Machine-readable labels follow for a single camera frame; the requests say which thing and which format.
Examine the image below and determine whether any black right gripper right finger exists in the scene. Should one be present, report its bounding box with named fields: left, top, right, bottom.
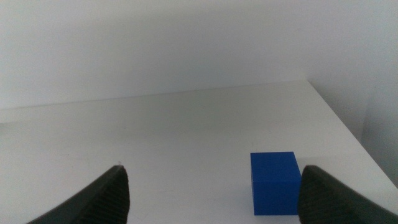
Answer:
left=297, top=164, right=398, bottom=224

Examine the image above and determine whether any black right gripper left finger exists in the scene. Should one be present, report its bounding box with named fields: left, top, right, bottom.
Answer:
left=26, top=164, right=131, bottom=224

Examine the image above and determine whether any blue cube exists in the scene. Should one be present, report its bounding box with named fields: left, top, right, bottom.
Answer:
left=250, top=151, right=302, bottom=217

